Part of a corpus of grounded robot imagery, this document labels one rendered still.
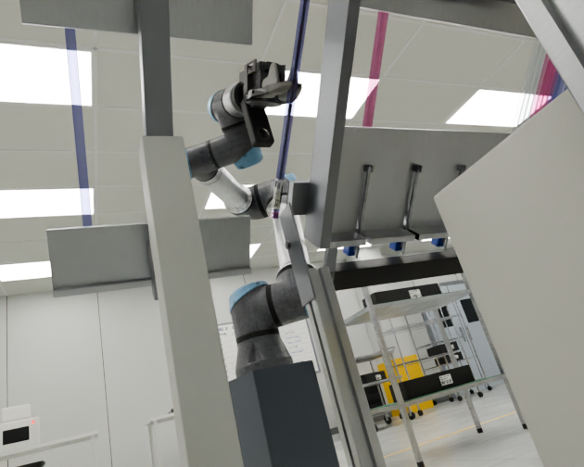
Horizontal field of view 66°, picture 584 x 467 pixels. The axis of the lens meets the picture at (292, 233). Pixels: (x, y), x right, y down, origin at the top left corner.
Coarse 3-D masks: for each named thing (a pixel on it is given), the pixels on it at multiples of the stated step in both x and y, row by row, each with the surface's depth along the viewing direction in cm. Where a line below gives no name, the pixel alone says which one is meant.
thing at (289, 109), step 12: (300, 0) 80; (300, 12) 80; (300, 24) 80; (300, 36) 81; (300, 48) 82; (300, 60) 83; (288, 96) 84; (288, 108) 85; (288, 120) 85; (288, 132) 86; (288, 144) 87; (276, 216) 91
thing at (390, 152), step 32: (352, 128) 76; (384, 128) 78; (352, 160) 78; (384, 160) 81; (416, 160) 84; (448, 160) 87; (352, 192) 80; (384, 192) 83; (416, 192) 86; (352, 224) 82; (384, 224) 86; (416, 224) 89
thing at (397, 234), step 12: (396, 228) 87; (420, 228) 89; (432, 228) 89; (444, 228) 90; (336, 240) 78; (348, 240) 78; (360, 240) 79; (372, 240) 81; (384, 240) 82; (396, 240) 83; (408, 240) 84
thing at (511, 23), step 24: (384, 0) 70; (408, 0) 72; (432, 0) 74; (456, 0) 76; (480, 0) 78; (504, 0) 75; (456, 24) 78; (480, 24) 79; (504, 24) 82; (528, 24) 84
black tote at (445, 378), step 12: (444, 372) 300; (456, 372) 303; (468, 372) 307; (408, 384) 286; (420, 384) 289; (432, 384) 292; (444, 384) 296; (456, 384) 299; (408, 396) 282; (420, 396) 285
